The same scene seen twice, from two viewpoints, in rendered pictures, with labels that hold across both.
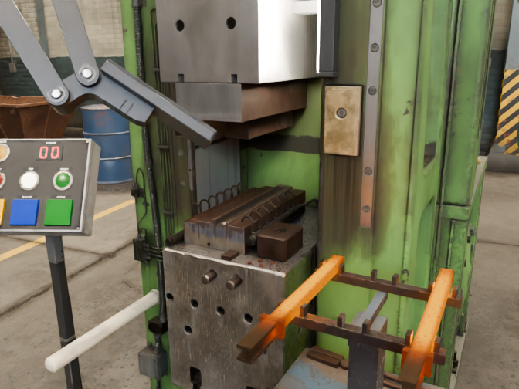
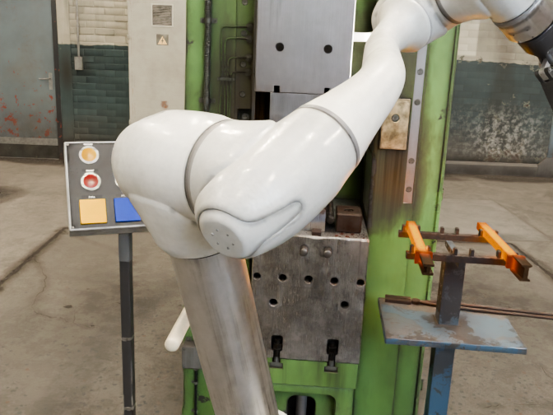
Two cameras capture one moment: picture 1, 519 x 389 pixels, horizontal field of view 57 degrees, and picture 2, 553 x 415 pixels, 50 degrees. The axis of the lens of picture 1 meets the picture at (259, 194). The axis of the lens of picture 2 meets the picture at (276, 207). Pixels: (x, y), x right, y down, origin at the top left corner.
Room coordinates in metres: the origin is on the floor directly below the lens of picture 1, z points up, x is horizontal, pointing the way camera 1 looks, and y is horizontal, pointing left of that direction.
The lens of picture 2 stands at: (-0.48, 0.98, 1.49)
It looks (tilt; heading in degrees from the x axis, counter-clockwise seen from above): 15 degrees down; 336
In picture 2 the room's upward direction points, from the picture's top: 2 degrees clockwise
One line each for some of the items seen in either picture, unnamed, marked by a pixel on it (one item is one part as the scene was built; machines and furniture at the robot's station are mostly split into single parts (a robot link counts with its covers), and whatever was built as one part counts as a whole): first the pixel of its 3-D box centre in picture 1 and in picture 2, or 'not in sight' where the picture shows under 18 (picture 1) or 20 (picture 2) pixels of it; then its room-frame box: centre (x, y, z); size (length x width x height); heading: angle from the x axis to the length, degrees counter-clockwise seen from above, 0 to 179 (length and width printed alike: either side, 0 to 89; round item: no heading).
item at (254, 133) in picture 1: (262, 121); not in sight; (1.45, -0.01, 1.24); 0.30 x 0.07 x 0.06; 152
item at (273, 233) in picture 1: (280, 241); (348, 219); (1.21, -0.06, 0.95); 0.12 x 0.08 x 0.06; 152
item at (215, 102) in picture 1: (247, 96); (303, 103); (1.43, 0.03, 1.32); 0.42 x 0.20 x 0.10; 152
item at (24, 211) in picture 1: (25, 212); (127, 209); (1.31, 0.67, 1.01); 0.07 x 0.05 x 0.07; 87
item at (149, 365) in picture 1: (153, 361); (195, 354); (1.52, 0.39, 0.36); 0.09 x 0.07 x 0.12; 62
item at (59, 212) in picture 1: (59, 212); not in sight; (1.30, 0.57, 1.01); 0.07 x 0.05 x 0.07; 87
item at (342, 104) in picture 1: (341, 120); (394, 123); (1.21, -0.21, 1.27); 0.09 x 0.02 x 0.17; 62
